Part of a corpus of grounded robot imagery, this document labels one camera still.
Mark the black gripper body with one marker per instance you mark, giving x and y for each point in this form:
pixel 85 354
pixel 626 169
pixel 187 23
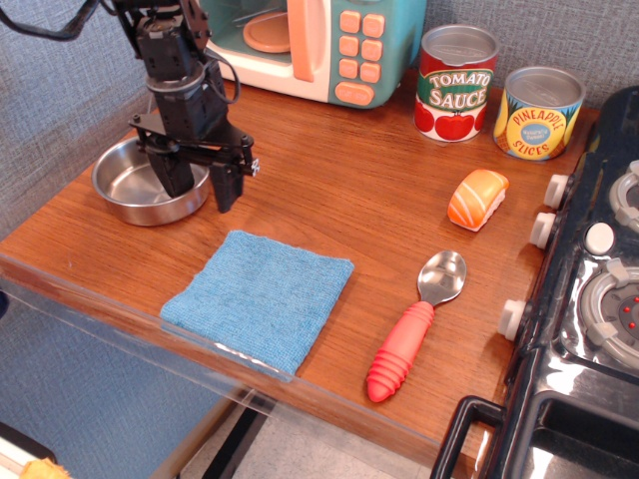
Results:
pixel 193 112

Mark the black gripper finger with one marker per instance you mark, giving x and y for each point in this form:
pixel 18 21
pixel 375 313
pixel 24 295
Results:
pixel 174 174
pixel 228 183

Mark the stainless steel pot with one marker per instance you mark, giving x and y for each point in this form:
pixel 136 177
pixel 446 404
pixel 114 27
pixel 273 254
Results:
pixel 124 178

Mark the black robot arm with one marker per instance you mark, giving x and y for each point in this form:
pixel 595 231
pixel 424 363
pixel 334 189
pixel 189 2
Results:
pixel 171 38

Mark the blue towel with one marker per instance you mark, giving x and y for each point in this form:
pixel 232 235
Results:
pixel 262 301

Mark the teal toy microwave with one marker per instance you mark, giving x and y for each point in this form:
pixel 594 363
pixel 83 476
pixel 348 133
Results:
pixel 347 53

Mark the clear acrylic barrier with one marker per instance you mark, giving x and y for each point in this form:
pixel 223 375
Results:
pixel 107 392

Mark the toy salmon sushi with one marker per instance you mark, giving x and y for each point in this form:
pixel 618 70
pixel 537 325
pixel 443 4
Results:
pixel 476 199

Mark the tomato sauce can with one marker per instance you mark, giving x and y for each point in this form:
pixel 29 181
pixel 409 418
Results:
pixel 455 76

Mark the pineapple slices can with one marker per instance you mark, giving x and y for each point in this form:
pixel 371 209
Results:
pixel 538 111

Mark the black toy stove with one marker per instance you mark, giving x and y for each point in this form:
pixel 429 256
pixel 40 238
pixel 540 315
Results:
pixel 571 405

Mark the spoon with red handle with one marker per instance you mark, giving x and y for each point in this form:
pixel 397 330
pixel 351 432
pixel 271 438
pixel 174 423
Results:
pixel 440 280

